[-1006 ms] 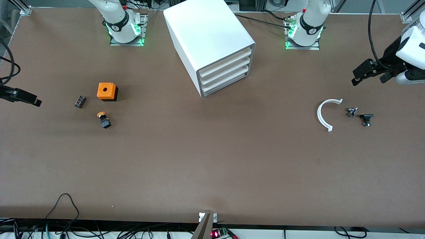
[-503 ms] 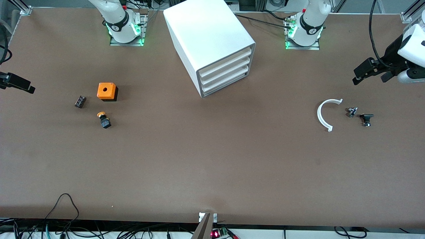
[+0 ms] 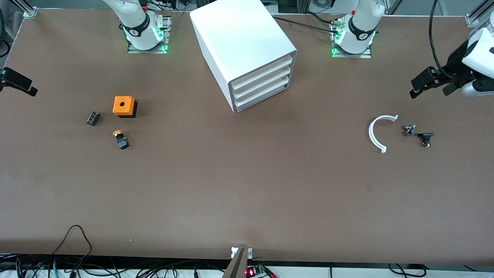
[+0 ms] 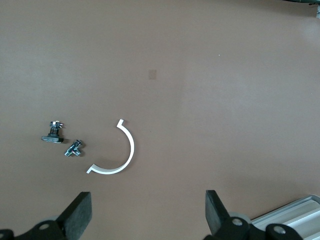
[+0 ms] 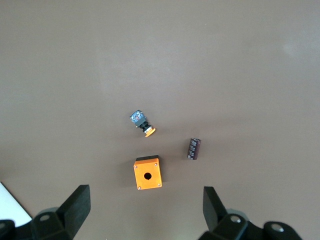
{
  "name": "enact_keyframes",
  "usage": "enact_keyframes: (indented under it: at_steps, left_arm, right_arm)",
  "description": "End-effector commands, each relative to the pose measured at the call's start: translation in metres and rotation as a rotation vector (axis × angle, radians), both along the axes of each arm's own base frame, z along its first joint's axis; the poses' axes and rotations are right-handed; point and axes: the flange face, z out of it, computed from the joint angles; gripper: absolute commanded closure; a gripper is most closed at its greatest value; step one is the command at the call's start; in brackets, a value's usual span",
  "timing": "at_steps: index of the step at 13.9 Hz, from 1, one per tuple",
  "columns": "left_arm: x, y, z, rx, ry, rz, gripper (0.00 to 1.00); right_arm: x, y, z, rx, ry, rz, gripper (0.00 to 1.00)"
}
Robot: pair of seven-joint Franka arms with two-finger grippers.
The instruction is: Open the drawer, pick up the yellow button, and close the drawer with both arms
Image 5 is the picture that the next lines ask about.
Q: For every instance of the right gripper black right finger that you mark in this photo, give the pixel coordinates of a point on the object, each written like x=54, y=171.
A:
x=213, y=210

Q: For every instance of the white drawer cabinet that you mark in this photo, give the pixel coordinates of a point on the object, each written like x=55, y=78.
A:
x=10, y=202

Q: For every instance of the orange button enclosure box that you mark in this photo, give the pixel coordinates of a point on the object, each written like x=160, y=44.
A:
x=152, y=172

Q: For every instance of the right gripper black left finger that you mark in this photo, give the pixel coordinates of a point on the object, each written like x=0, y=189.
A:
x=77, y=207

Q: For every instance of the orange push button switch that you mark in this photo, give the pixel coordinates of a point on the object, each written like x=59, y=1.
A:
x=138, y=118

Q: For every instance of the small black electronic module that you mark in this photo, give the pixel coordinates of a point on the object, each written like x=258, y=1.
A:
x=193, y=150

